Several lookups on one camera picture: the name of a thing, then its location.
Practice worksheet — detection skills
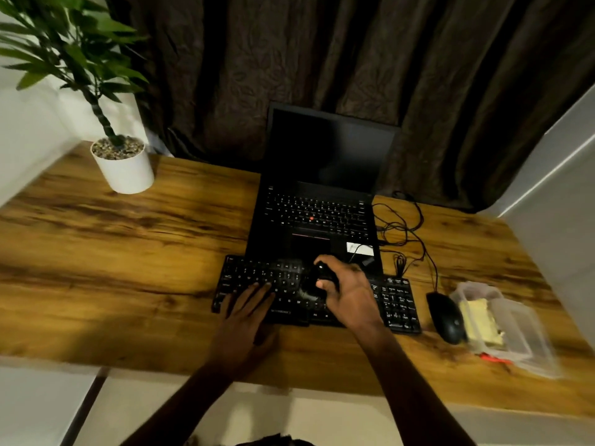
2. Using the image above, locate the person's right hand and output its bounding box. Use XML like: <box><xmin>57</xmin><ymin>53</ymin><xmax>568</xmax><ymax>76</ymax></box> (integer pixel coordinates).
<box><xmin>314</xmin><ymin>254</ymin><xmax>394</xmax><ymax>347</ymax></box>

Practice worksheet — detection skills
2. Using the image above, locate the person's left hand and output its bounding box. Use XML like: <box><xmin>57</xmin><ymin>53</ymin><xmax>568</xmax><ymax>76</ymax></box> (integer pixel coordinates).
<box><xmin>208</xmin><ymin>282</ymin><xmax>280</xmax><ymax>373</ymax></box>

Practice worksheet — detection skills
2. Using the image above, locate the small black handheld object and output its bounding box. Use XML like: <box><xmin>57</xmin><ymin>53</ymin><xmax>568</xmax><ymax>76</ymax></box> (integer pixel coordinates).
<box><xmin>300</xmin><ymin>264</ymin><xmax>339</xmax><ymax>303</ymax></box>

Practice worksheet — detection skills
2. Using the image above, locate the person's right forearm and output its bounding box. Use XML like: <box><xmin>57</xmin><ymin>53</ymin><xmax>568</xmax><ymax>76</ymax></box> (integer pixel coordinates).
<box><xmin>358</xmin><ymin>328</ymin><xmax>478</xmax><ymax>446</ymax></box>

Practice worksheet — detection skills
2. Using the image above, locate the person's left forearm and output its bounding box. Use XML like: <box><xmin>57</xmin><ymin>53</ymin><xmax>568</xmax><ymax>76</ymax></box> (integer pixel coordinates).
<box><xmin>120</xmin><ymin>360</ymin><xmax>255</xmax><ymax>446</ymax></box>

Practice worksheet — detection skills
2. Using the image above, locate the black external keyboard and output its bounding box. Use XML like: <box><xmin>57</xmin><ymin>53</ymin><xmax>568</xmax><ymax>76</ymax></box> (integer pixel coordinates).
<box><xmin>211</xmin><ymin>254</ymin><xmax>423</xmax><ymax>335</ymax></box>

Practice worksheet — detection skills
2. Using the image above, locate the black laptop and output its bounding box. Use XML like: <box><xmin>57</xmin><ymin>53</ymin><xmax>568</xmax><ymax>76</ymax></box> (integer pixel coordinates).
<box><xmin>244</xmin><ymin>102</ymin><xmax>401</xmax><ymax>276</ymax></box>

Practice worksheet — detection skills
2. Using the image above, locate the person's dark clothing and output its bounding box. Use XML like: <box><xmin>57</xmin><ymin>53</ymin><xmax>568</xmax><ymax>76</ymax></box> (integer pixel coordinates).
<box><xmin>235</xmin><ymin>433</ymin><xmax>317</xmax><ymax>446</ymax></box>

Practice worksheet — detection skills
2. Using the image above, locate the black computer mouse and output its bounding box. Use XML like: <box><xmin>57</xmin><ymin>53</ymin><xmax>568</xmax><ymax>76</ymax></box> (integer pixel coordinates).
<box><xmin>426</xmin><ymin>291</ymin><xmax>468</xmax><ymax>345</ymax></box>

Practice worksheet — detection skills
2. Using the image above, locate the yellow sponge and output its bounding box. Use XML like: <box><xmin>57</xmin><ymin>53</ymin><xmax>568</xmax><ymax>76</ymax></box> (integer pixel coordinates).
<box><xmin>465</xmin><ymin>299</ymin><xmax>505</xmax><ymax>348</ymax></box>

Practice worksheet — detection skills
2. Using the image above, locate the clear plastic container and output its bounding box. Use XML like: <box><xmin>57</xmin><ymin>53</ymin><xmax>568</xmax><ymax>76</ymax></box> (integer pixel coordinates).
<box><xmin>449</xmin><ymin>281</ymin><xmax>564</xmax><ymax>380</ymax></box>

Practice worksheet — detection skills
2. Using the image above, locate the white plant pot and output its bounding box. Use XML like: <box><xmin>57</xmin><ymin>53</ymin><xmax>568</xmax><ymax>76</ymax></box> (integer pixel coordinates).
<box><xmin>90</xmin><ymin>135</ymin><xmax>155</xmax><ymax>195</ymax></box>

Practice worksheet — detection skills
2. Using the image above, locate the dark brown curtain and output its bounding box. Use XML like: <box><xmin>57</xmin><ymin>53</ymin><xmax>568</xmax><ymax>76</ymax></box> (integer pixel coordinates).
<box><xmin>108</xmin><ymin>0</ymin><xmax>595</xmax><ymax>213</ymax></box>

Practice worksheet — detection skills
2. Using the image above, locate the green potted plant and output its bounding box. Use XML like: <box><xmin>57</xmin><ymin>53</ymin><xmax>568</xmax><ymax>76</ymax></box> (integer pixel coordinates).
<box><xmin>0</xmin><ymin>0</ymin><xmax>150</xmax><ymax>149</ymax></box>

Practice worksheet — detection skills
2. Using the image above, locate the black keyboard cable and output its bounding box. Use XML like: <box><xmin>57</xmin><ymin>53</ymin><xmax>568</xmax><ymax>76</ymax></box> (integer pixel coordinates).
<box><xmin>380</xmin><ymin>248</ymin><xmax>421</xmax><ymax>278</ymax></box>

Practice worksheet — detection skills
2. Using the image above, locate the black mouse cable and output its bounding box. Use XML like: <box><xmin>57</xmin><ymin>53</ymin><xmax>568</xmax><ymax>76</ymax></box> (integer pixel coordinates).
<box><xmin>372</xmin><ymin>191</ymin><xmax>440</xmax><ymax>294</ymax></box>

